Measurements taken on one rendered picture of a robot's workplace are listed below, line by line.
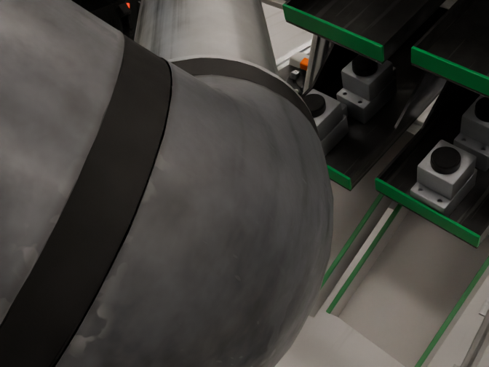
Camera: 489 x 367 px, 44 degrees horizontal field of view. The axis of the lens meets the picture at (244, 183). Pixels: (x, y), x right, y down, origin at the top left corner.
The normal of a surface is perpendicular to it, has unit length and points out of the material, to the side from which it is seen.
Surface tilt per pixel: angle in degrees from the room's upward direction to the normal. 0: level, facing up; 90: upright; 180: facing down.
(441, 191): 115
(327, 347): 0
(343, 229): 45
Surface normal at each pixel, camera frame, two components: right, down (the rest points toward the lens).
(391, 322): -0.42, -0.31
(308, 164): 0.80, -0.49
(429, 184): -0.67, 0.67
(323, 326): 0.10, -0.80
